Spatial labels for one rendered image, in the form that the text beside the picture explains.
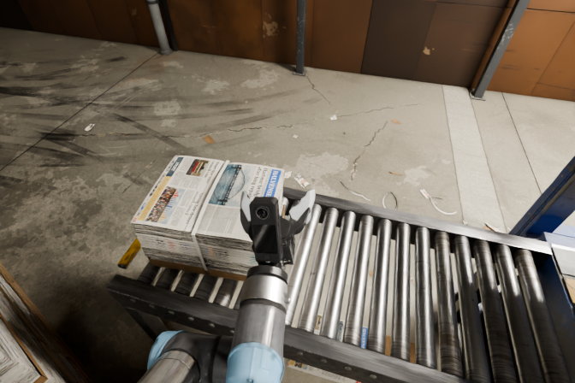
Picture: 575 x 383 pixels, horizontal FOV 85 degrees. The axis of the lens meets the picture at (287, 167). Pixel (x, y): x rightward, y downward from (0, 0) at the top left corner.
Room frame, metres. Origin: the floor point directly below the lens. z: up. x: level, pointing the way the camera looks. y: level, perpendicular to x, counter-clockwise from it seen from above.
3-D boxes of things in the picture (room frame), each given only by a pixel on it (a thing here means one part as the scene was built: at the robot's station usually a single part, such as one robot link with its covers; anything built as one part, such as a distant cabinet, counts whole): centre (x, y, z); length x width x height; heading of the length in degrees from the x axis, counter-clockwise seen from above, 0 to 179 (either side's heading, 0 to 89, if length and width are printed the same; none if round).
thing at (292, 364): (0.50, -0.21, 0.00); 0.37 x 0.29 x 0.01; 74
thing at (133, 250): (0.70, 0.47, 0.81); 0.43 x 0.03 x 0.02; 164
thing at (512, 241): (0.75, -0.24, 0.74); 1.34 x 0.05 x 0.12; 74
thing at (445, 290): (0.42, -0.48, 0.77); 0.47 x 0.05 x 0.05; 164
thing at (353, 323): (0.49, -0.23, 0.77); 0.47 x 0.05 x 0.05; 164
